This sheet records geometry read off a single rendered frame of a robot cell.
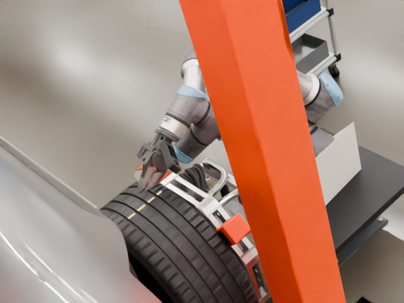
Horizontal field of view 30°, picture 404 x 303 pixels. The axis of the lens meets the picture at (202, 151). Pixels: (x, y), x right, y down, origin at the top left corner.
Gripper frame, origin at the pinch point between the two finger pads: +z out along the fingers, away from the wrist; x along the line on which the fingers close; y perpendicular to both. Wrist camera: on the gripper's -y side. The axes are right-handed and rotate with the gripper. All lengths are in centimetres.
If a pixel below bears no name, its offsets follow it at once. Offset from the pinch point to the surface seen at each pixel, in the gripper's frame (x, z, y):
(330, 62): -176, -118, 114
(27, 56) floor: -125, -39, 344
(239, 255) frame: -27.5, 2.8, -25.1
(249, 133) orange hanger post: 31, -25, -60
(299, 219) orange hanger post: -2, -14, -60
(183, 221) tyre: -7.8, 2.2, -15.2
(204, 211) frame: -15.4, -3.6, -13.7
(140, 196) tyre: -3.3, 2.3, 3.2
